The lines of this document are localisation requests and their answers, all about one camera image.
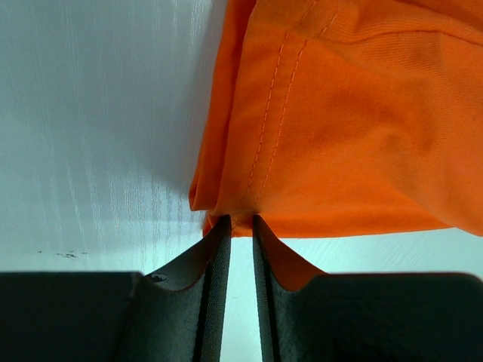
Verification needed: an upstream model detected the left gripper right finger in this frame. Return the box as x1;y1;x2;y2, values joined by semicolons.
253;215;482;361

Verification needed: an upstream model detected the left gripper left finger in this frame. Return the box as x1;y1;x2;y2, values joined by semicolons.
1;216;231;361

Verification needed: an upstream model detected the orange t shirt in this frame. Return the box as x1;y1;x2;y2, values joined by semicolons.
189;1;482;238

